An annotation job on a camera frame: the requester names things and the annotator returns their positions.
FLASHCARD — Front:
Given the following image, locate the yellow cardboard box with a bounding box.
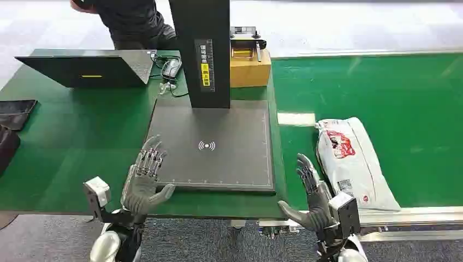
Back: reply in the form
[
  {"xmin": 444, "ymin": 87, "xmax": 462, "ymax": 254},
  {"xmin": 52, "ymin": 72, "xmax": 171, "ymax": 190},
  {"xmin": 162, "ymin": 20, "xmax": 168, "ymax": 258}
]
[{"xmin": 230, "ymin": 49, "xmax": 272, "ymax": 88}]

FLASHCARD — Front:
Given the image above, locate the black flat pouch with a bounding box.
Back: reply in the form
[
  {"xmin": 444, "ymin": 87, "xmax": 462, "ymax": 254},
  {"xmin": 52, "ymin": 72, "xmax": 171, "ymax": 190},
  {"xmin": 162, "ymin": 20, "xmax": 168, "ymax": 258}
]
[{"xmin": 0, "ymin": 99, "xmax": 38, "ymax": 131}]

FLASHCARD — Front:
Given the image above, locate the black scanner column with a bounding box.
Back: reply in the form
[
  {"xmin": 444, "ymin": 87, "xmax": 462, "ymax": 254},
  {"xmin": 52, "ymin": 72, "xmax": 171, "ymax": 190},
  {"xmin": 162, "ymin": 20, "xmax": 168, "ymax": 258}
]
[{"xmin": 168, "ymin": 0, "xmax": 232, "ymax": 109}]

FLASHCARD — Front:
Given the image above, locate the black bag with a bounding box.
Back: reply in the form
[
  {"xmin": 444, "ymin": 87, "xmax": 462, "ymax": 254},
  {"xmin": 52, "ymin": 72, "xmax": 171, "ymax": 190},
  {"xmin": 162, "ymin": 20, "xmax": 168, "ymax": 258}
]
[{"xmin": 0, "ymin": 124, "xmax": 21, "ymax": 177}]

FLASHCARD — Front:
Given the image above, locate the white plastic parcel bag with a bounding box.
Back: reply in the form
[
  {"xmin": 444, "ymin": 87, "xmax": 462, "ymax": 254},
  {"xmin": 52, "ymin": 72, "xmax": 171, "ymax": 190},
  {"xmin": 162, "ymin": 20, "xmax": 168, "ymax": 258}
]
[{"xmin": 314, "ymin": 117, "xmax": 402, "ymax": 212}]

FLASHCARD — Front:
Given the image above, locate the green conveyor belt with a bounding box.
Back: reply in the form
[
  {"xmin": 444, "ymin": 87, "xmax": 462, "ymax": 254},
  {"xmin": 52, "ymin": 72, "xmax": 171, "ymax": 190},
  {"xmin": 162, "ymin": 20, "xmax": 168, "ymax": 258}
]
[{"xmin": 270, "ymin": 52, "xmax": 463, "ymax": 211}]

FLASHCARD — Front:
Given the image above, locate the person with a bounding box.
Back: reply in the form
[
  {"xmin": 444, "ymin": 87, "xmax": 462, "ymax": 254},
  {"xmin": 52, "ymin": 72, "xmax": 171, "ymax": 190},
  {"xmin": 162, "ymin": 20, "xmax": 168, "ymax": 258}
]
[{"xmin": 69, "ymin": 0, "xmax": 179, "ymax": 51}]

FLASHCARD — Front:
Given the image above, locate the black scanner base plate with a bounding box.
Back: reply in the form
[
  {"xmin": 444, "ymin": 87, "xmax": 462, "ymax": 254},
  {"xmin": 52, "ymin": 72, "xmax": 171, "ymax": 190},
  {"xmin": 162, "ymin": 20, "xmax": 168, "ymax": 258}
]
[{"xmin": 145, "ymin": 98, "xmax": 276, "ymax": 193}]

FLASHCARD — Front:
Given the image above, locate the grey computer mouse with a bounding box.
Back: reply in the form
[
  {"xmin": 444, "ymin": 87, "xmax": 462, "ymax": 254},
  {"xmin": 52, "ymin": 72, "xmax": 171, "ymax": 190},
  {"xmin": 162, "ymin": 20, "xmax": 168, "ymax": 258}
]
[{"xmin": 162, "ymin": 58, "xmax": 182, "ymax": 79}]

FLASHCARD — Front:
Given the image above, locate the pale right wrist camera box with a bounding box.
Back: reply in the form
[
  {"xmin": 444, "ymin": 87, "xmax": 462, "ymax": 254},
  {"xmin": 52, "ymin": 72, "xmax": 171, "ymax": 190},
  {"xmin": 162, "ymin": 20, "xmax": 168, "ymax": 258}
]
[{"xmin": 329, "ymin": 192, "xmax": 361, "ymax": 236}]

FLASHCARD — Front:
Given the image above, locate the black label printer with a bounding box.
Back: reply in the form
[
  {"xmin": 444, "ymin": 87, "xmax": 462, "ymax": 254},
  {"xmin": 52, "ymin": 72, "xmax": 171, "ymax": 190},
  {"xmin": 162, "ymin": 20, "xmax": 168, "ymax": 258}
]
[{"xmin": 230, "ymin": 26, "xmax": 268, "ymax": 62}]

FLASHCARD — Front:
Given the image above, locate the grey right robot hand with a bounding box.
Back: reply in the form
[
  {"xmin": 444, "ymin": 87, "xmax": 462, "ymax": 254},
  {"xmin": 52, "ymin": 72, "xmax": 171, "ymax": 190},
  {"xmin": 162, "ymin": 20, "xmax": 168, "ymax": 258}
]
[{"xmin": 277, "ymin": 153, "xmax": 335, "ymax": 233}]

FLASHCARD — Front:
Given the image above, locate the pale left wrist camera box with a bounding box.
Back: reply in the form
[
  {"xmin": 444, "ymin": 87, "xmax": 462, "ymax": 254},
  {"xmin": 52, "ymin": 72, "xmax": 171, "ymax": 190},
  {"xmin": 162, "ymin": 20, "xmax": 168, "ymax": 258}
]
[{"xmin": 82, "ymin": 176, "xmax": 112, "ymax": 219}]

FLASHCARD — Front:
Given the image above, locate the clear plastic wrapper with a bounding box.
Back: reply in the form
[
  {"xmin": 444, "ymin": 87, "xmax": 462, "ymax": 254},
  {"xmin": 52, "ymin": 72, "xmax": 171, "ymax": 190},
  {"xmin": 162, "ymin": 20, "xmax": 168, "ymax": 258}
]
[{"xmin": 158, "ymin": 81, "xmax": 177, "ymax": 96}]

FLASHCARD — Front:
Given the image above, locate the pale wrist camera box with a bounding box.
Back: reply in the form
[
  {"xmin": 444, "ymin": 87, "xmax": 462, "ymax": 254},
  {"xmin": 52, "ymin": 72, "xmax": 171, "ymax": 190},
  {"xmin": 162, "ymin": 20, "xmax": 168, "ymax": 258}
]
[
  {"xmin": 329, "ymin": 192, "xmax": 361, "ymax": 236},
  {"xmin": 82, "ymin": 176, "xmax": 112, "ymax": 219}
]

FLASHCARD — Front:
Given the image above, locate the black laptop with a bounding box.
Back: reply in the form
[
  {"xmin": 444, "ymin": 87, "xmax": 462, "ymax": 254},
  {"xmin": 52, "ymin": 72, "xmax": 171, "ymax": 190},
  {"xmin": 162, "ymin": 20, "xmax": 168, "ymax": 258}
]
[{"xmin": 15, "ymin": 49, "xmax": 157, "ymax": 88}]

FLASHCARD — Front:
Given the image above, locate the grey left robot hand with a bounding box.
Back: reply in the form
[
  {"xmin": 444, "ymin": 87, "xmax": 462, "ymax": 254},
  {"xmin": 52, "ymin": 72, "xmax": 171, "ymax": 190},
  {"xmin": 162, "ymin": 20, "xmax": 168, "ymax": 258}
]
[{"xmin": 121, "ymin": 135, "xmax": 176, "ymax": 217}]

